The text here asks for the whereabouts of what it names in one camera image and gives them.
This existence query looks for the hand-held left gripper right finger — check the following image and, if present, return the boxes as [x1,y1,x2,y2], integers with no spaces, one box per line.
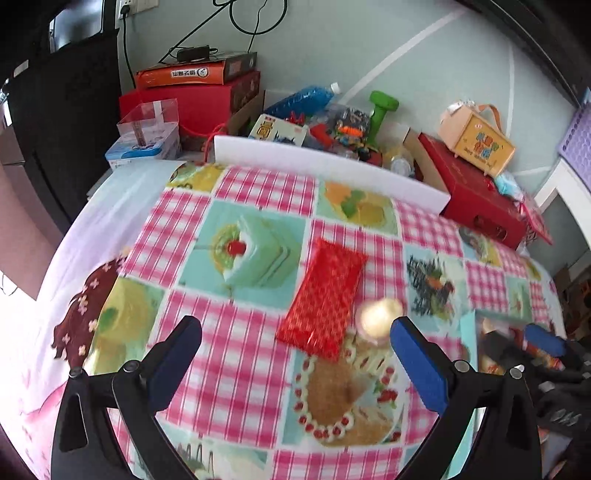
[390,315,541,480]

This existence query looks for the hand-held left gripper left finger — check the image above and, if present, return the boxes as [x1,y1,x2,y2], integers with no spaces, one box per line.
[51,315,203,480]

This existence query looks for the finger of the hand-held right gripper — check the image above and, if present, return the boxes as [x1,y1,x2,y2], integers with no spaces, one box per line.
[482,330,527,370]
[524,323,591,370]

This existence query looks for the teal shallow cardboard tray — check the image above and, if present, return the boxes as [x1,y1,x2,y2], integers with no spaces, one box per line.
[459,308,573,384]

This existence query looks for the pale jelly cup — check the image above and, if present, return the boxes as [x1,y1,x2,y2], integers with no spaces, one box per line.
[355,298,406,345]

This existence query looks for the red patterned long packet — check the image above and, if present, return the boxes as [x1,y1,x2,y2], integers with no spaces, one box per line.
[276,238,369,362]

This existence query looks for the pink checked printed tablecloth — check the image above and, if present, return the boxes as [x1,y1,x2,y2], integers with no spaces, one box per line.
[85,161,566,480]

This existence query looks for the red patterned box lid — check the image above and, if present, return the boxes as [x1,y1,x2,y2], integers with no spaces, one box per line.
[519,191,555,246]

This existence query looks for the white shelf unit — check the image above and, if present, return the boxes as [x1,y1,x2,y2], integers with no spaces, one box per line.
[536,161,591,223]

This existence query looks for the blue wet wipes pack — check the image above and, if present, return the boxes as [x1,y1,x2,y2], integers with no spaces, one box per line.
[496,172,526,198]

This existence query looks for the red gift box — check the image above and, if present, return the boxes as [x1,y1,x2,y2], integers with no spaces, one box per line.
[418,133,530,251]

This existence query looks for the open cardboard box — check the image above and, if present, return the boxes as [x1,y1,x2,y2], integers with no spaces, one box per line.
[390,124,451,193]

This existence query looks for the purple perforated basket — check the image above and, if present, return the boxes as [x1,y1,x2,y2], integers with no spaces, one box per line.
[557,88,591,184]

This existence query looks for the blue white tissue pack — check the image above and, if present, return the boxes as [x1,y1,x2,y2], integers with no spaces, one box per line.
[105,134,182,163]

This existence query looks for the white foam board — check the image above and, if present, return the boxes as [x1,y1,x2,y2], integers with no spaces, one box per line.
[213,135,451,214]

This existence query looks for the clear plastic box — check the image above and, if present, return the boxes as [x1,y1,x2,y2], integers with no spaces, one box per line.
[116,98,181,148]

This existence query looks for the colourful toy pile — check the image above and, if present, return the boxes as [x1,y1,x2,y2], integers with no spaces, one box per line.
[309,104,385,163]

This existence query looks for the large red box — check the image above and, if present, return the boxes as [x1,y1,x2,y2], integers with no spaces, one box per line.
[119,70,262,151]

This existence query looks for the green dumbbell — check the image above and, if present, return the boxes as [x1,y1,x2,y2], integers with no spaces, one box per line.
[365,91,400,147]

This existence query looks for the dark cabinet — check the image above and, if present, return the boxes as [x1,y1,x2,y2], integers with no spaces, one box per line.
[0,0,124,237]

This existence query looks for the orange and black box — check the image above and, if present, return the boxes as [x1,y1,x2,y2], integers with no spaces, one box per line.
[135,52,258,91]

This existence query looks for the blue plastic bottle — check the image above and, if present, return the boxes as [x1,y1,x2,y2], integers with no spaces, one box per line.
[264,82,342,121]

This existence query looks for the black power adapter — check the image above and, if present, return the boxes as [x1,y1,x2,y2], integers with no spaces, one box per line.
[177,45,212,62]

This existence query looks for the yellow gift box with handle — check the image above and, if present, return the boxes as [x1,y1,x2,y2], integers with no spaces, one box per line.
[438,100,516,177]

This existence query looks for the black cables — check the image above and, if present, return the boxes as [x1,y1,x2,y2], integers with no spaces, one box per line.
[121,0,290,88]

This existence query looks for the white wall socket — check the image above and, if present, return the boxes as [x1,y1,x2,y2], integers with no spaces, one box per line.
[117,0,160,20]

